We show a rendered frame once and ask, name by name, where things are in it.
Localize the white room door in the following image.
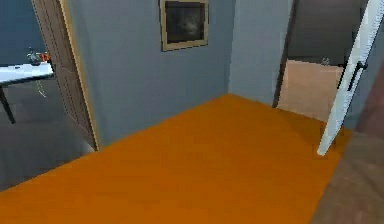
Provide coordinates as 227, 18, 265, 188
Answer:
316, 0, 384, 157

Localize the small grey object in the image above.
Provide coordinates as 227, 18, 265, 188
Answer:
27, 47, 42, 66

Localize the white table with black legs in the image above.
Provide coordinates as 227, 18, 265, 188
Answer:
0, 61, 56, 125

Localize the framed dark wall picture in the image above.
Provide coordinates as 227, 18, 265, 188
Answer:
159, 0, 210, 53

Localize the black door handle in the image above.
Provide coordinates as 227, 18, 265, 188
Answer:
347, 61, 368, 92

